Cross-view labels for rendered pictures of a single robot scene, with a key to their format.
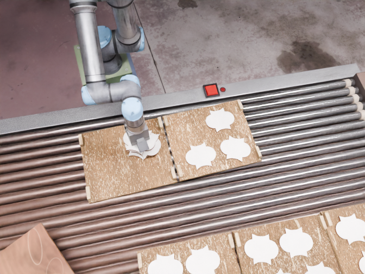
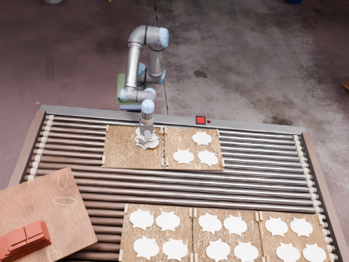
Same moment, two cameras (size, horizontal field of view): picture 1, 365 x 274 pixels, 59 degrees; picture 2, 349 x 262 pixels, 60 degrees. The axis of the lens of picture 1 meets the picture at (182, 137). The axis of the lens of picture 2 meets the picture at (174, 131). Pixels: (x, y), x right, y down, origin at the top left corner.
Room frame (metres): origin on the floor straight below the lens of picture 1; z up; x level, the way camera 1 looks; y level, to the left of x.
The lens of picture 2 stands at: (-0.60, -0.14, 2.69)
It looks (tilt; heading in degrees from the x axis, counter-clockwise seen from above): 52 degrees down; 7
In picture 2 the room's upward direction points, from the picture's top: 11 degrees clockwise
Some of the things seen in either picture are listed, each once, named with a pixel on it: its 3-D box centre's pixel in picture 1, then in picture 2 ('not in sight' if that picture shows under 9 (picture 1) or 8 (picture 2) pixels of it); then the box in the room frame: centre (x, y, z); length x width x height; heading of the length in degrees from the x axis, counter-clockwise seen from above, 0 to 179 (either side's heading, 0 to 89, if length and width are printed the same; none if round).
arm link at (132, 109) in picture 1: (132, 112); (147, 108); (0.57, 0.19, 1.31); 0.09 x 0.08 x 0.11; 12
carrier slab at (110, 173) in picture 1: (126, 157); (134, 146); (0.53, 0.26, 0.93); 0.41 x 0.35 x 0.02; 109
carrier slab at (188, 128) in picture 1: (211, 138); (192, 148); (0.66, -0.14, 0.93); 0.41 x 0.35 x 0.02; 109
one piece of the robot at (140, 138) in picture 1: (138, 135); (146, 128); (0.55, 0.18, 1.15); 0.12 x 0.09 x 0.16; 28
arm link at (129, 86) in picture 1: (126, 91); (146, 97); (0.67, 0.23, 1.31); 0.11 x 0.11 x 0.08; 12
